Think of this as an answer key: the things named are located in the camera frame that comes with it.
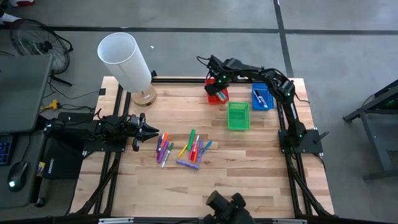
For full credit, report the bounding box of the red plastic basket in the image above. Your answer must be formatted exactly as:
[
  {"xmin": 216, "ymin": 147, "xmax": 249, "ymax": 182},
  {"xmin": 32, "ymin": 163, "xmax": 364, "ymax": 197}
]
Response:
[{"xmin": 205, "ymin": 78, "xmax": 230, "ymax": 106}]

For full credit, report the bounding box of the green Expo whiteboard marker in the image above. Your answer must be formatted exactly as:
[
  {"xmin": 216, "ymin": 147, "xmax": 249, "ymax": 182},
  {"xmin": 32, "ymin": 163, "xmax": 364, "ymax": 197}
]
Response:
[{"xmin": 160, "ymin": 142, "xmax": 174, "ymax": 169}]

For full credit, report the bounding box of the black Expo whiteboard marker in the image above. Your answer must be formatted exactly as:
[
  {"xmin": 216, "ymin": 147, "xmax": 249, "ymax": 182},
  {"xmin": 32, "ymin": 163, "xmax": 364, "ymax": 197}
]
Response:
[{"xmin": 257, "ymin": 92, "xmax": 269, "ymax": 109}]

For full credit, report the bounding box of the black keyboard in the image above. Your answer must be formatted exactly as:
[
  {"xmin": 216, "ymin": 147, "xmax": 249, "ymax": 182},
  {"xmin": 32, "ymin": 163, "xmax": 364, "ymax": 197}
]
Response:
[{"xmin": 0, "ymin": 133, "xmax": 15, "ymax": 166}]

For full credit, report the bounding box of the white lamp wooden base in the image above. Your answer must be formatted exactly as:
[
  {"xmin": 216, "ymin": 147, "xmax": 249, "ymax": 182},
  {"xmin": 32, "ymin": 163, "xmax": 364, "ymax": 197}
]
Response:
[{"xmin": 97, "ymin": 32, "xmax": 158, "ymax": 108}]

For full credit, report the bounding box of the person's shoe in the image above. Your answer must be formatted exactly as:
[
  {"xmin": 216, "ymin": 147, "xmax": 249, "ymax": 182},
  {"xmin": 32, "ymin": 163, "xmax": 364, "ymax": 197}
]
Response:
[
  {"xmin": 0, "ymin": 11, "xmax": 22, "ymax": 26},
  {"xmin": 9, "ymin": 0, "xmax": 35, "ymax": 7}
]

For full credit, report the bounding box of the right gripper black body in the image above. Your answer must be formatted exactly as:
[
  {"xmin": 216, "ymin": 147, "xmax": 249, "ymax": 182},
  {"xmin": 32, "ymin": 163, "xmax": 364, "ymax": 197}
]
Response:
[{"xmin": 204, "ymin": 56, "xmax": 234, "ymax": 96}]

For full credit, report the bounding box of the black metal cart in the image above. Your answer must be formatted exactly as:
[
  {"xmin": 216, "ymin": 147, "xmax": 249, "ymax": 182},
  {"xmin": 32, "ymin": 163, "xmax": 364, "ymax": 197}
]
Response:
[{"xmin": 342, "ymin": 79, "xmax": 398, "ymax": 181}]

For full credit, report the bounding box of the red Expo whiteboard marker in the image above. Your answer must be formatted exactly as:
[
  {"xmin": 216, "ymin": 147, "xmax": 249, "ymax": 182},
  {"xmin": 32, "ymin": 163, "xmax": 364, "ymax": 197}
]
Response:
[{"xmin": 192, "ymin": 134, "xmax": 200, "ymax": 161}]

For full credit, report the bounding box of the dark grey panel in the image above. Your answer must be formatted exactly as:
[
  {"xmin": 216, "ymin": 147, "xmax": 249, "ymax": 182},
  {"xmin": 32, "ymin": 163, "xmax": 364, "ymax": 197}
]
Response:
[{"xmin": 0, "ymin": 54, "xmax": 53, "ymax": 134}]

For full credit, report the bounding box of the blue plastic basket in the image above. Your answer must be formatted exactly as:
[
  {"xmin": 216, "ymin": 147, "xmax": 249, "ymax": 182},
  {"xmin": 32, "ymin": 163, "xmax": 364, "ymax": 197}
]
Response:
[{"xmin": 251, "ymin": 82, "xmax": 275, "ymax": 111}]

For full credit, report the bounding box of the purple highlighter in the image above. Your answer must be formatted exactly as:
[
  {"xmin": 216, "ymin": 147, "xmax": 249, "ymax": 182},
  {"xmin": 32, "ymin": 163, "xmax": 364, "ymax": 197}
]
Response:
[{"xmin": 157, "ymin": 140, "xmax": 170, "ymax": 164}]

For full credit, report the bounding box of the black handheld device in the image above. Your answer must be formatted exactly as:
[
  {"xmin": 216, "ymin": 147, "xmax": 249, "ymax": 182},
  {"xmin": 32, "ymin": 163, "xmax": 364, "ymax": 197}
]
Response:
[{"xmin": 203, "ymin": 190, "xmax": 256, "ymax": 224}]

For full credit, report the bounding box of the lavender highlighter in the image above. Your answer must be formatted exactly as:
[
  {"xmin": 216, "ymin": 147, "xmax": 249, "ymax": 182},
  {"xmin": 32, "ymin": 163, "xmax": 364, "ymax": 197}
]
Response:
[
  {"xmin": 197, "ymin": 139, "xmax": 205, "ymax": 163},
  {"xmin": 175, "ymin": 159, "xmax": 200, "ymax": 170}
]

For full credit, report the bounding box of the black floor fan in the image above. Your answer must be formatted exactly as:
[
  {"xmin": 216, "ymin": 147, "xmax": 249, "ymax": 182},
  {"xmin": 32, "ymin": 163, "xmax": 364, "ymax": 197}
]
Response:
[{"xmin": 9, "ymin": 18, "xmax": 74, "ymax": 87}]

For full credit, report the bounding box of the green plastic basket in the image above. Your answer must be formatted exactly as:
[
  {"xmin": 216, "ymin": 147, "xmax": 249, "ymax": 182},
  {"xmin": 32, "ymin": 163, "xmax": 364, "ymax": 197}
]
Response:
[{"xmin": 227, "ymin": 101, "xmax": 251, "ymax": 131}]

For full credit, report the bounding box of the yellow power plug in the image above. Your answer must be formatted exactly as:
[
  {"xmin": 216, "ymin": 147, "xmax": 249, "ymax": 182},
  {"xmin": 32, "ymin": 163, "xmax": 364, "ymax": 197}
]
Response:
[{"xmin": 43, "ymin": 99, "xmax": 62, "ymax": 111}]

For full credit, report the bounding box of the grey side desk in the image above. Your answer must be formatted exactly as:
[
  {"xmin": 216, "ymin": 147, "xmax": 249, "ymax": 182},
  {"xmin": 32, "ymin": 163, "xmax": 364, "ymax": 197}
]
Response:
[{"xmin": 0, "ymin": 130, "xmax": 47, "ymax": 209}]

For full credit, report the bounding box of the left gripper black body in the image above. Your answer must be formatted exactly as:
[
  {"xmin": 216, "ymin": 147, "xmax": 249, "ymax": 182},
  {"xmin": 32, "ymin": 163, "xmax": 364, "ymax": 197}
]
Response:
[{"xmin": 124, "ymin": 112, "xmax": 147, "ymax": 152}]

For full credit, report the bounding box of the silver metal bar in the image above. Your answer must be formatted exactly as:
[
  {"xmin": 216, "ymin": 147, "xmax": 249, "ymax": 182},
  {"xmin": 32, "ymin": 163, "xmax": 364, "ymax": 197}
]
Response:
[
  {"xmin": 272, "ymin": 218, "xmax": 307, "ymax": 224},
  {"xmin": 98, "ymin": 217, "xmax": 134, "ymax": 224}
]

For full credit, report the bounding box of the teal thin marker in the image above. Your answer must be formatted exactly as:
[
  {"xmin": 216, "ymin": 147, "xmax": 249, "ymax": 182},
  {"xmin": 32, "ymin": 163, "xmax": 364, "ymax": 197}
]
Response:
[{"xmin": 201, "ymin": 139, "xmax": 214, "ymax": 155}]

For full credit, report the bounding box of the black computer mouse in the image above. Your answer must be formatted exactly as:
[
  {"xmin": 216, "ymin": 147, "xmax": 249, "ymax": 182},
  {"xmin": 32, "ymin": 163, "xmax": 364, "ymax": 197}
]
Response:
[{"xmin": 6, "ymin": 161, "xmax": 29, "ymax": 192}]

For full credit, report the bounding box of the black aluminium rig frame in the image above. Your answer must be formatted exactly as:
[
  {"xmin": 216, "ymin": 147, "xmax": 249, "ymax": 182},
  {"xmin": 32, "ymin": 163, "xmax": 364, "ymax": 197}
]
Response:
[{"xmin": 67, "ymin": 70, "xmax": 335, "ymax": 224}]

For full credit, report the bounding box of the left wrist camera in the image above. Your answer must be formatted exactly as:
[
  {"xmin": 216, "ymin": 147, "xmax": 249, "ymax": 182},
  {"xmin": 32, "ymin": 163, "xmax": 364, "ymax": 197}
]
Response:
[{"xmin": 127, "ymin": 113, "xmax": 141, "ymax": 128}]

